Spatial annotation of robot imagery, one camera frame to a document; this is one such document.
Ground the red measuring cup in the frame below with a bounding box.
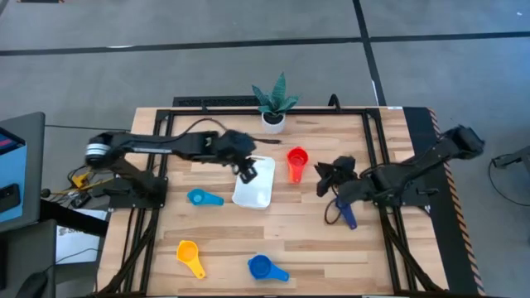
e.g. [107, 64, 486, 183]
[286, 146, 310, 171]

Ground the black hazard-striped floor mat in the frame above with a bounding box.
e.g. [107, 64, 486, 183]
[402, 106, 486, 297]

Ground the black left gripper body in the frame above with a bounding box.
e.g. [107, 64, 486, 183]
[217, 129, 258, 166]

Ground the cyan measuring cup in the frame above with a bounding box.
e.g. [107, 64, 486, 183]
[186, 188, 225, 207]

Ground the black metal table frame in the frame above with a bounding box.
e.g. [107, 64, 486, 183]
[94, 106, 446, 297]

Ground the green snake plant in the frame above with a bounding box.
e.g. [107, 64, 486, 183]
[251, 72, 301, 116]

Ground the small dark blue measuring cup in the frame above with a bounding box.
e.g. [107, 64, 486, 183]
[334, 195, 359, 231]

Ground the black cable loop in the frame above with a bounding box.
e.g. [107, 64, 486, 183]
[324, 197, 345, 226]

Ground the white round plant pot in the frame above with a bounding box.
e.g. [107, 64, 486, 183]
[261, 110, 287, 135]

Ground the yellow measuring cup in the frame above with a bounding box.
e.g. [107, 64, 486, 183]
[176, 239, 207, 281]

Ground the black floor grille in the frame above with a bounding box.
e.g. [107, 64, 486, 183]
[172, 95, 261, 108]

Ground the white plastic basket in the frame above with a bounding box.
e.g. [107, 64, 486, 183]
[231, 154, 277, 209]

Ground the white paper sheet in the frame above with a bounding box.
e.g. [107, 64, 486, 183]
[55, 208, 109, 265]

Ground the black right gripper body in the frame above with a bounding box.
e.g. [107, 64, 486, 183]
[326, 155, 358, 185]

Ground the yellow connector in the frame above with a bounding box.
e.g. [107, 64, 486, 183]
[70, 171, 91, 188]

